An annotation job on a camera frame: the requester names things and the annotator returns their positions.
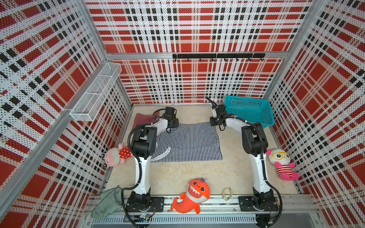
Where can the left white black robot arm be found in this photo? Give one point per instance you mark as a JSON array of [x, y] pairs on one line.
[[142, 142]]

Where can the maroon tank top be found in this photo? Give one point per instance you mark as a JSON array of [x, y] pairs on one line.
[[141, 119]]

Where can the striped black white tank top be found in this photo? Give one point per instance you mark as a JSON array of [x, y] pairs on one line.
[[194, 142]]

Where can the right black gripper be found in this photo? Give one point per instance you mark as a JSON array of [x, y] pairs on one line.
[[212, 121]]

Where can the white plush toy yellow glasses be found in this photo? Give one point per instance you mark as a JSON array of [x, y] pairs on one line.
[[281, 160]]

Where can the pink plush toy red dress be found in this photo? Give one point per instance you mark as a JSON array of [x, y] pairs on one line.
[[117, 156]]

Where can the green cloth rag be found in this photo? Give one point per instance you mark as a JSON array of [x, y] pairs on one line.
[[111, 202]]

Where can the white wire mesh shelf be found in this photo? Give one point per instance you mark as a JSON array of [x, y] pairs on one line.
[[89, 105]]

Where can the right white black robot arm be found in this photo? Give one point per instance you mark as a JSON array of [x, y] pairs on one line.
[[254, 142]]

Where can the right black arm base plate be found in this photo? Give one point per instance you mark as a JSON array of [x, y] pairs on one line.
[[251, 203]]

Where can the teal plastic basket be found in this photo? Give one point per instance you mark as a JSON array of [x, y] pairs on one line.
[[250, 109]]

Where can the aluminium front rail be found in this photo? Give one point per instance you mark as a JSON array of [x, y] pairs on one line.
[[298, 211]]

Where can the black wall hook rail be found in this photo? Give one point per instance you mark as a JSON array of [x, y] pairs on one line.
[[248, 56]]

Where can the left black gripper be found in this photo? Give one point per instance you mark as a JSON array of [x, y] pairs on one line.
[[177, 123]]

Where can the red shark plush toy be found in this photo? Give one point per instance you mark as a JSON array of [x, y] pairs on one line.
[[198, 192]]

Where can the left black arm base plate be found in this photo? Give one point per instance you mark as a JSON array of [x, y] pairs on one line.
[[156, 204]]

